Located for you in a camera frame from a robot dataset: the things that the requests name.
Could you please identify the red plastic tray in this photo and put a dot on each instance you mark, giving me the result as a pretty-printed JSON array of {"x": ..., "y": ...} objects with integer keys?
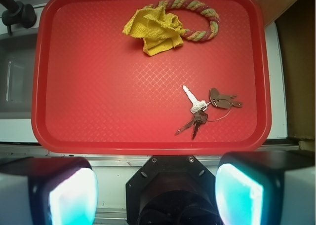
[{"x": 96, "y": 91}]

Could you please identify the brown keys with fob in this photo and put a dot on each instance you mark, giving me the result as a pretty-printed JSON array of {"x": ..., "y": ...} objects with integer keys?
[{"x": 223, "y": 101}]

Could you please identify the brown cardboard panel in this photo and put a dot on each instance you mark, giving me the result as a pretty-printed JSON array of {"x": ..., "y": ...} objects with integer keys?
[{"x": 296, "y": 32}]

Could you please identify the grey toy sink basin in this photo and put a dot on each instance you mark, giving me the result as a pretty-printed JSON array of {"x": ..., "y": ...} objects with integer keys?
[{"x": 17, "y": 61}]

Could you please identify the dark key pair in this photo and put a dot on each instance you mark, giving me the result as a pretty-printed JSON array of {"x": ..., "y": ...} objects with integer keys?
[{"x": 198, "y": 120}]

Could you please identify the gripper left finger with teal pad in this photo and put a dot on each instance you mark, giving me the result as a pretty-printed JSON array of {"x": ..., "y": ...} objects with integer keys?
[{"x": 47, "y": 191}]

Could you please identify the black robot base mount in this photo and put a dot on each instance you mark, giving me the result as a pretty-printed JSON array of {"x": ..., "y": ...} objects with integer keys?
[{"x": 172, "y": 190}]

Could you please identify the grey toy faucet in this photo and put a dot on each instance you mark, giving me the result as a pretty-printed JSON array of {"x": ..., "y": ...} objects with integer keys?
[{"x": 17, "y": 13}]

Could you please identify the silver key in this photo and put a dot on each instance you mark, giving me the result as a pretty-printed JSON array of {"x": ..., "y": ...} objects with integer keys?
[{"x": 197, "y": 105}]

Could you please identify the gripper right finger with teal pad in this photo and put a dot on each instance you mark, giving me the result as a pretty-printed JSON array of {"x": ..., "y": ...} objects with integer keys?
[{"x": 267, "y": 188}]

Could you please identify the yellow cloth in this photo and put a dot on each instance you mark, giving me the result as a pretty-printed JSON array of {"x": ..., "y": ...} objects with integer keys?
[{"x": 160, "y": 31}]

